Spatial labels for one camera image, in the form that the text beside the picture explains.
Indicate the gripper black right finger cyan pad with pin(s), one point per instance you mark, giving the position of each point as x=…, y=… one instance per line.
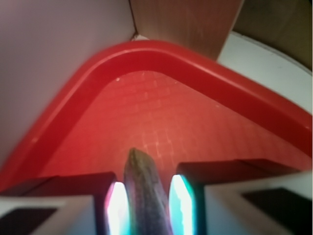
x=241, y=197

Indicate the red plastic tray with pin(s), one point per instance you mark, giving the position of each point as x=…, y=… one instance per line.
x=167, y=101

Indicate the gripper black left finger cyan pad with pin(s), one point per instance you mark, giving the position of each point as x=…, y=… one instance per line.
x=88, y=204

